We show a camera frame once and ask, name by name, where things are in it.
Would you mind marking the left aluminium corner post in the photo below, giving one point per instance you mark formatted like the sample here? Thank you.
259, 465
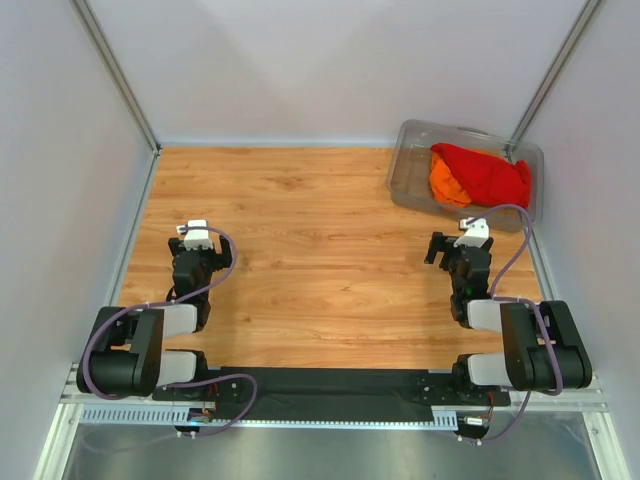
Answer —
103, 48

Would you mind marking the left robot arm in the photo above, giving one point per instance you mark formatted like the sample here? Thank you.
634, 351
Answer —
123, 355

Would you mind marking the aluminium front rail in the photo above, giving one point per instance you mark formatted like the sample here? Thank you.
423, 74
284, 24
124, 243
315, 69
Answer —
230, 392

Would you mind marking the aluminium corner post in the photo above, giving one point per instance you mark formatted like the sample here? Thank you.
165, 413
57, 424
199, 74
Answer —
103, 48
582, 22

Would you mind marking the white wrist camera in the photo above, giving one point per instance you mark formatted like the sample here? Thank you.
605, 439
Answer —
195, 235
475, 233

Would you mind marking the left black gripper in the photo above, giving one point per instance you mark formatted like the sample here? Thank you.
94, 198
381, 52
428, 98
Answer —
218, 260

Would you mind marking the orange t shirt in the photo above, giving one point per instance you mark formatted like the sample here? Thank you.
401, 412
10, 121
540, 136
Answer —
445, 187

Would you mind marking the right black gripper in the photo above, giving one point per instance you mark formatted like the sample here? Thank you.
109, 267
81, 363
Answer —
441, 244

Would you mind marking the red t shirt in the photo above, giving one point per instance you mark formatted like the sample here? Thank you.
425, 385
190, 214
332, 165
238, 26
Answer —
488, 179

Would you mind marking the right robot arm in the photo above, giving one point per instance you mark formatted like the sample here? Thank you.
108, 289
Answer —
542, 348

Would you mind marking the right aluminium corner post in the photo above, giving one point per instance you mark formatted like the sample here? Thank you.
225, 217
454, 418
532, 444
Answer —
582, 22

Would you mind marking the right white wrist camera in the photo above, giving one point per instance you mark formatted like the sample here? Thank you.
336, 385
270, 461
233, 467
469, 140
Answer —
475, 233

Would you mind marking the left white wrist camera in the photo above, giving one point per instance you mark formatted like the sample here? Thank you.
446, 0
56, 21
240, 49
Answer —
195, 235

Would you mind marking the clear plastic bin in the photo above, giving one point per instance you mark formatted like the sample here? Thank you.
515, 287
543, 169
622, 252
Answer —
410, 168

